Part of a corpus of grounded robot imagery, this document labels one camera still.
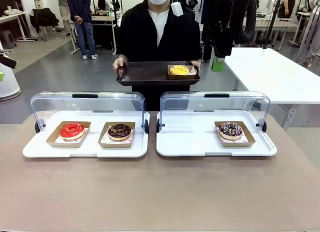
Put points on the chocolate donut with rainbow sprinkles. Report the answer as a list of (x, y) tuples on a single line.
[(235, 128)]

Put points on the yellow sprinkled donut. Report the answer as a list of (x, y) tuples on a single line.
[(175, 71)]

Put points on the bystander in beige trousers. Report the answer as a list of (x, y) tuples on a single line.
[(62, 7)]

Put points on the red glazed donut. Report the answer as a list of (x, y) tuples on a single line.
[(65, 132)]

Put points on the white display tray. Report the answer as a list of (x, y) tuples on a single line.
[(42, 142), (187, 137)]

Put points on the black jacket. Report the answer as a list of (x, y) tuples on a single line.
[(43, 18)]

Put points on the clear display lid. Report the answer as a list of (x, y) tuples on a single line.
[(200, 102), (112, 102)]

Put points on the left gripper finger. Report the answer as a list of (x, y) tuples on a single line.
[(7, 60), (1, 77)]

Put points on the grey background table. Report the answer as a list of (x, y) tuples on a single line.
[(275, 25)]

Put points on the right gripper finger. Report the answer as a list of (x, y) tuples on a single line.
[(218, 64), (207, 53)]

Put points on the cardboard donut box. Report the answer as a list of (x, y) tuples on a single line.
[(180, 77), (115, 145), (53, 142), (237, 144)]

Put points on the bystander in blue jeans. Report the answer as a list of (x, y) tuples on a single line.
[(85, 32)]

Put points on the white cylindrical air purifier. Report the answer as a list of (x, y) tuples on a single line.
[(8, 87)]

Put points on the grey stool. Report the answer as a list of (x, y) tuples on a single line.
[(7, 39)]

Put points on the large white table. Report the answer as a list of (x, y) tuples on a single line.
[(275, 74)]

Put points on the chocolate donut with gold sprinkles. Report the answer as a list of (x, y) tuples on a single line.
[(112, 134)]

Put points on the white camera box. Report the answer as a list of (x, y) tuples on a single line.
[(177, 9)]

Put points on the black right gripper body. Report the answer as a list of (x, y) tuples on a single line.
[(222, 42)]

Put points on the person in black jacket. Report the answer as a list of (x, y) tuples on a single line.
[(140, 29)]

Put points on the white desk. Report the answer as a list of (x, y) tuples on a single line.
[(12, 15)]

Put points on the dark brown serving tray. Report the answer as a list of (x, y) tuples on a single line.
[(145, 74)]

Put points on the person's right hand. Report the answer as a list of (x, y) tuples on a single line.
[(120, 64)]

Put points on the bystander in grey skirt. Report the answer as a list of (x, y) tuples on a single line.
[(312, 29)]

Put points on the person's left hand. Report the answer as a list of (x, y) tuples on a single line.
[(196, 64)]

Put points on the seated person in black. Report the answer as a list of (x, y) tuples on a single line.
[(105, 0)]

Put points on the grey workbench with yellow items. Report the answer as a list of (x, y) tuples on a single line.
[(102, 18)]

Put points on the metal frame chair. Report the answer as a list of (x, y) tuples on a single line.
[(50, 35)]

